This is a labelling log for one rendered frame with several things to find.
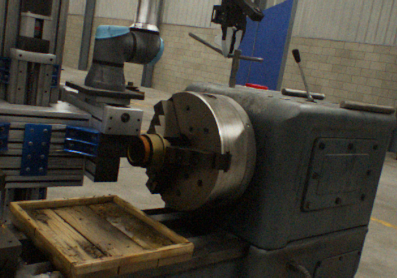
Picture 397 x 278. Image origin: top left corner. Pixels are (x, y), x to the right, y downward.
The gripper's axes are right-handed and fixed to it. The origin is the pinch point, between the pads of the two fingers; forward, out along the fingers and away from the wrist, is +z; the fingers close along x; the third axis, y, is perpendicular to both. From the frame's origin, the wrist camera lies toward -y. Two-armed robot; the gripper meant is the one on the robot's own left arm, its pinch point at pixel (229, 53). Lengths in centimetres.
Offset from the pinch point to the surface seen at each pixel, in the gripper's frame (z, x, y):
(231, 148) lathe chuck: 22.6, 20.3, -27.3
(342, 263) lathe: 60, -35, -33
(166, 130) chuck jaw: 22.1, 28.1, -11.0
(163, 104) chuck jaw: 16.2, 27.0, -6.8
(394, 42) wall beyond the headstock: -113, -955, 442
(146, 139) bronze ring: 24.0, 35.6, -13.6
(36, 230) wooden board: 45, 60, -12
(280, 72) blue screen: 2, -368, 280
